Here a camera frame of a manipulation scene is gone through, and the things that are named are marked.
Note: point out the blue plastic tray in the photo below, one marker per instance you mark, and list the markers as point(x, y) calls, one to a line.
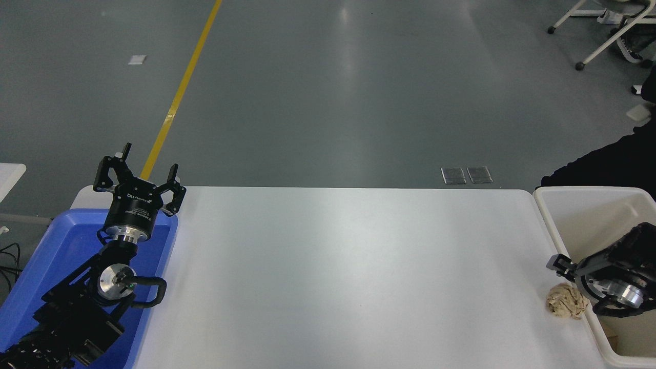
point(56, 246)

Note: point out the grey metal bar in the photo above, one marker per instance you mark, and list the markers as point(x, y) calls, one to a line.
point(25, 218)

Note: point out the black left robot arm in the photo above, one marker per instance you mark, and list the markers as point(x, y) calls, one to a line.
point(77, 312)

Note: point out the flat white floor object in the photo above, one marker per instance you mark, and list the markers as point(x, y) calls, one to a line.
point(637, 89)

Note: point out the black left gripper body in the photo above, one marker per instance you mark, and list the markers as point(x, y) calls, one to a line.
point(134, 207)

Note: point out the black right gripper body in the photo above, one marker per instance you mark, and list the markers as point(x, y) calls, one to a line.
point(589, 274)

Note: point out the small white side table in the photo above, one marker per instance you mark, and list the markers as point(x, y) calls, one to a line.
point(9, 177)

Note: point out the person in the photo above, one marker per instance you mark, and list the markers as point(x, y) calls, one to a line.
point(615, 164)
point(630, 48)

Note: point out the white wheeled chair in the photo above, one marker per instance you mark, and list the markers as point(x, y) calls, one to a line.
point(597, 51)

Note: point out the large pale plastic bin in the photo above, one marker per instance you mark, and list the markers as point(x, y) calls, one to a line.
point(589, 220)

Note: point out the metal floor plate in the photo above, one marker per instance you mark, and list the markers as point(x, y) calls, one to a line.
point(454, 176)
point(479, 175)

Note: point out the tan paper ball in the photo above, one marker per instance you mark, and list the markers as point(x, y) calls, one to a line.
point(566, 303)

